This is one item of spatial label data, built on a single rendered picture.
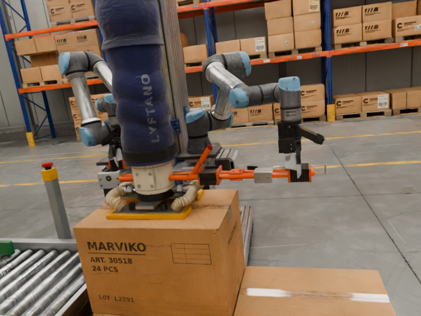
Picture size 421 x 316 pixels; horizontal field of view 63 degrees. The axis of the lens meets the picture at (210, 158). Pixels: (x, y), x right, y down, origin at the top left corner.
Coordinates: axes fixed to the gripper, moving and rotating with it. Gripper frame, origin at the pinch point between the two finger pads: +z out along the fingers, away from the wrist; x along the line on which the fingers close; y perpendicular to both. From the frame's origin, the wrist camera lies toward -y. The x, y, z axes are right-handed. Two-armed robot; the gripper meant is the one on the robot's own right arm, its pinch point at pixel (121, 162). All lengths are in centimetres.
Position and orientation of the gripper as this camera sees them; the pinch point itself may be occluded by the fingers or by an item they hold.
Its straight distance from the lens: 183.0
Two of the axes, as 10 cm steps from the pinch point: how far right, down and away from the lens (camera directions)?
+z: 1.2, 9.6, 2.5
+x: 2.4, -2.7, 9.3
